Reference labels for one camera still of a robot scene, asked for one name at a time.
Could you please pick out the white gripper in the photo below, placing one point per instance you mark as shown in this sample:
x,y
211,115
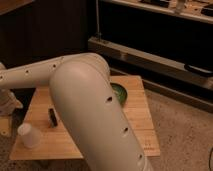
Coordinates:
x,y
8,103

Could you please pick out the green bowl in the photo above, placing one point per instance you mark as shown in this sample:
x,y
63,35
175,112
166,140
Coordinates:
x,y
120,92

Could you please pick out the black eraser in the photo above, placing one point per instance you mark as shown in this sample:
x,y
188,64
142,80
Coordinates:
x,y
52,117

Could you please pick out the black handle on shelf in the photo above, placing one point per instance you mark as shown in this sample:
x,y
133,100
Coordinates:
x,y
198,71

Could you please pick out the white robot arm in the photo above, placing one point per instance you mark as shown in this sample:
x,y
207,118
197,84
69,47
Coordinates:
x,y
80,90

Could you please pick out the grey metal shelf rail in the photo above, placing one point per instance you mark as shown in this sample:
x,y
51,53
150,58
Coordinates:
x,y
149,61

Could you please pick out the thin metal pole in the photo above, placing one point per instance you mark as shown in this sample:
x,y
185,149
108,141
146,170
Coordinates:
x,y
97,21

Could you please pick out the wooden board table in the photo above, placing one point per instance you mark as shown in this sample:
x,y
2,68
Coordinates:
x,y
56,142

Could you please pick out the white ceramic cup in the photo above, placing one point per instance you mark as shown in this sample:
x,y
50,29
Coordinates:
x,y
30,135

